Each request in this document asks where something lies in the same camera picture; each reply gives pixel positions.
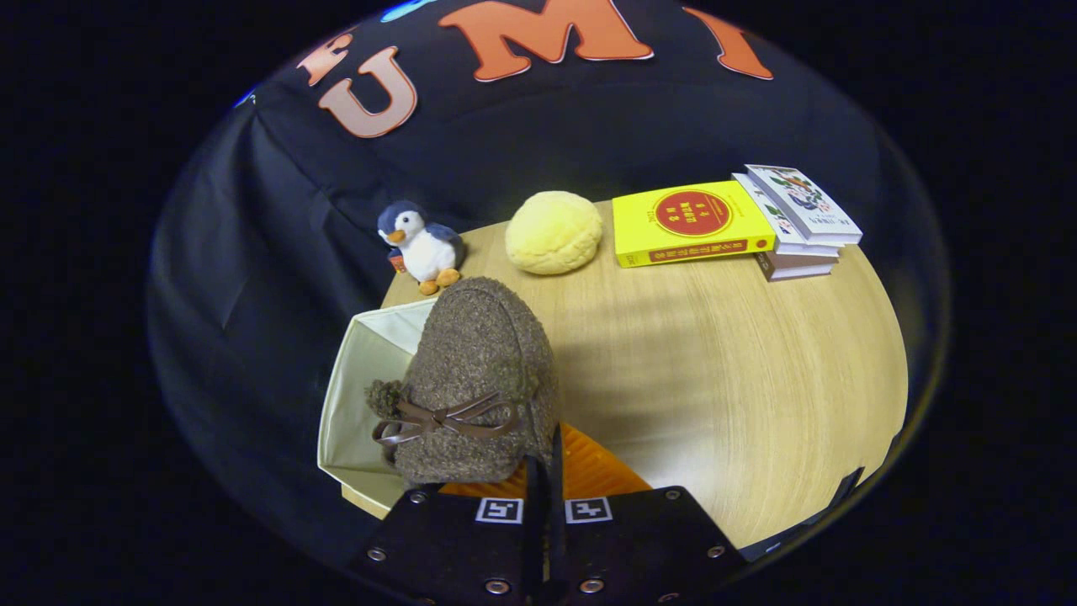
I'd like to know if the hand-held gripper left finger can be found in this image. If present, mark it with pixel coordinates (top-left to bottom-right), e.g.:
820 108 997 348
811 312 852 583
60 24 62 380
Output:
366 459 545 606

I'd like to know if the black backdrop cloth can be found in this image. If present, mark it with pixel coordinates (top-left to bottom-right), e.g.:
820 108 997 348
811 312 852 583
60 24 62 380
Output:
147 0 947 573

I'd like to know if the penguin plush toy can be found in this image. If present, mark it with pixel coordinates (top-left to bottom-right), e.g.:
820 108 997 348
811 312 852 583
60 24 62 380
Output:
377 200 466 296

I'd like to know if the white illustrated book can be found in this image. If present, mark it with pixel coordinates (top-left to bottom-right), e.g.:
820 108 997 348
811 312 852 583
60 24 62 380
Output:
745 164 864 246

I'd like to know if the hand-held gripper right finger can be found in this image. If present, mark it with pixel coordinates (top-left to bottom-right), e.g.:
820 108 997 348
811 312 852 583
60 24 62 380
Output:
547 423 750 606

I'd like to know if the yellow round plush cushion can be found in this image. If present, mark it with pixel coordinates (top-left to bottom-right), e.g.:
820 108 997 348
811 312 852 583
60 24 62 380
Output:
505 191 604 276

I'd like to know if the brown book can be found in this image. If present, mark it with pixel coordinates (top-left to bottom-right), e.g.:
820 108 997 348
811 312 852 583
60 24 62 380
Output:
755 250 838 282

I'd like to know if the yellow book red circle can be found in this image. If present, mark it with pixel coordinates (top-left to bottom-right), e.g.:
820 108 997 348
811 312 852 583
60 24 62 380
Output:
612 180 777 268

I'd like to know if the beige fabric storage box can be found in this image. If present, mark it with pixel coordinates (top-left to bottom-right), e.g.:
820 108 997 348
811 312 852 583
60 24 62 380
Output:
317 296 438 518

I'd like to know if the brown fuzzy shoe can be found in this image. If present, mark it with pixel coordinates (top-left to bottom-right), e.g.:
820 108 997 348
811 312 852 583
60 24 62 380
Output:
364 277 560 485

